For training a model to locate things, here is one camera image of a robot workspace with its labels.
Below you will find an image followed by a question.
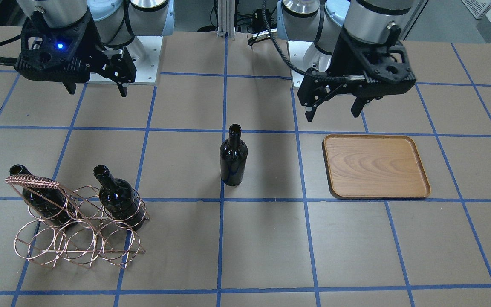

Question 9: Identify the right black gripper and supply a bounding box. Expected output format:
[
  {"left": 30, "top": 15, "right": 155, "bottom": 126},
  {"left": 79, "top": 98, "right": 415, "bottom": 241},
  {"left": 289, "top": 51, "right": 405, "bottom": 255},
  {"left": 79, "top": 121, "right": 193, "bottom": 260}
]
[{"left": 63, "top": 47, "right": 137, "bottom": 97}]

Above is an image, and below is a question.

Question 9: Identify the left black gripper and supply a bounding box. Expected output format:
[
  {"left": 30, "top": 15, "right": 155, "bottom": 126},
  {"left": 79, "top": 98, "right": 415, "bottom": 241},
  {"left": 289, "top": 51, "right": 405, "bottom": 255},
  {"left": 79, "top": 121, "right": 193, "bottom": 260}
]
[{"left": 297, "top": 68, "right": 368, "bottom": 122}]

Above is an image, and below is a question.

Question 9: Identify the dark wine bottle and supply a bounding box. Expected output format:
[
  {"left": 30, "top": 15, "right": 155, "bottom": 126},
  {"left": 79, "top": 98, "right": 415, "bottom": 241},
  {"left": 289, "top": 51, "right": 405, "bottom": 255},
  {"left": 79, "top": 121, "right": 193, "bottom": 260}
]
[
  {"left": 93, "top": 165, "right": 145, "bottom": 231},
  {"left": 22, "top": 187, "right": 76, "bottom": 229},
  {"left": 220, "top": 124, "right": 248, "bottom": 186}
]

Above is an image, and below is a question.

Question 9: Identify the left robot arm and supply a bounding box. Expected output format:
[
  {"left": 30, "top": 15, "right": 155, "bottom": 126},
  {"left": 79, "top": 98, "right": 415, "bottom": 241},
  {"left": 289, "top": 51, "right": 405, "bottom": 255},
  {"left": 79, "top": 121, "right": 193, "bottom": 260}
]
[{"left": 269, "top": 0, "right": 417, "bottom": 121}]

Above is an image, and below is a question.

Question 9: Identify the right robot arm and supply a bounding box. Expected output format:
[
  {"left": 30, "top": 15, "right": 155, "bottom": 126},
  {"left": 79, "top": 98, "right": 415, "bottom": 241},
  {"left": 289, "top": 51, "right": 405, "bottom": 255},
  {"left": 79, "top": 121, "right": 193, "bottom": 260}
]
[{"left": 14, "top": 0, "right": 175, "bottom": 97}]

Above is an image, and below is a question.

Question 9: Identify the wooden serving tray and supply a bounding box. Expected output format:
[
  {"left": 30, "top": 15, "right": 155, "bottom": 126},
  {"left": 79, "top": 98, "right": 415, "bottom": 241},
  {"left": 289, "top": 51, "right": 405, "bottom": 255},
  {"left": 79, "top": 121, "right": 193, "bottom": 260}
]
[{"left": 322, "top": 134, "right": 431, "bottom": 199}]

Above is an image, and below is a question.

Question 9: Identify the white plastic crate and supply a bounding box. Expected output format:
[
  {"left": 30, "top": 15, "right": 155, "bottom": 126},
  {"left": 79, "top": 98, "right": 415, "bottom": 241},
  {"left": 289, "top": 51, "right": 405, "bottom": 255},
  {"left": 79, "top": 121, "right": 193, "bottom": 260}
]
[{"left": 461, "top": 0, "right": 491, "bottom": 20}]

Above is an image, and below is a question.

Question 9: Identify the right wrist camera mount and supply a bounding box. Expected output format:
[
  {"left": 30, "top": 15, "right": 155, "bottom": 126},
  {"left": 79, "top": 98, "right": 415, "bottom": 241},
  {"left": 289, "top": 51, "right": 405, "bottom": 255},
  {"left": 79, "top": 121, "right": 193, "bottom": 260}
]
[{"left": 14, "top": 9, "right": 104, "bottom": 84}]

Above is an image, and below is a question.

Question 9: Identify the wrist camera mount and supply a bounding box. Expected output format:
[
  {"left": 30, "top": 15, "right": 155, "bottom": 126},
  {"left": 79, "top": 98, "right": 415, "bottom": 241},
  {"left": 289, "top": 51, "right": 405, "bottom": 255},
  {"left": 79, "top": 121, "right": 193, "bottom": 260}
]
[
  {"left": 14, "top": 9, "right": 104, "bottom": 84},
  {"left": 326, "top": 23, "right": 417, "bottom": 100}
]

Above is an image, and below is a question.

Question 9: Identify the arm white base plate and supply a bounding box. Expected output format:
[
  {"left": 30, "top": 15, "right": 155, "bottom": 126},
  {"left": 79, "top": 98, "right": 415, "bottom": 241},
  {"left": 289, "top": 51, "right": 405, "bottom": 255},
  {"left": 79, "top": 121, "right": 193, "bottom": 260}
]
[
  {"left": 288, "top": 40, "right": 331, "bottom": 72},
  {"left": 88, "top": 36, "right": 163, "bottom": 85}
]

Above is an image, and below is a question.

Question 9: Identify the black braided cable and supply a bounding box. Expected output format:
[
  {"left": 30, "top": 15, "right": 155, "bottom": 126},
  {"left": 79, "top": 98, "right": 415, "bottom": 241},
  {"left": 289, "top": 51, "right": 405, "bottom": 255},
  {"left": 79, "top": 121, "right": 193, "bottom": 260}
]
[{"left": 262, "top": 0, "right": 348, "bottom": 81}]

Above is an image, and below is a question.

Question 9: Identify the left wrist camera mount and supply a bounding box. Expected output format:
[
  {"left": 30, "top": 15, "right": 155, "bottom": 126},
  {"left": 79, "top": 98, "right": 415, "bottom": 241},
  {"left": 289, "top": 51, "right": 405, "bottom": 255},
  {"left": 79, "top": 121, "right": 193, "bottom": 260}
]
[{"left": 326, "top": 23, "right": 417, "bottom": 100}]

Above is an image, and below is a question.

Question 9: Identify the copper wire bottle basket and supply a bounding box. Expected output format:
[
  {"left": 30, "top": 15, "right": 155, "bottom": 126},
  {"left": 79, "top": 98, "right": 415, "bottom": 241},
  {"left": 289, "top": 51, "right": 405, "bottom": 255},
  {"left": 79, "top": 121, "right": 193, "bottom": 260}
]
[{"left": 5, "top": 175, "right": 146, "bottom": 269}]

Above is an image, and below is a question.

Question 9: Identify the aluminium frame post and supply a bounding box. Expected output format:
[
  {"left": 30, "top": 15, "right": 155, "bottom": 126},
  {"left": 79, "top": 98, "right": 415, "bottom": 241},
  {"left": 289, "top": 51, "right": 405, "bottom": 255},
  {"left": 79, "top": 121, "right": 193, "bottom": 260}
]
[{"left": 216, "top": 0, "right": 237, "bottom": 40}]

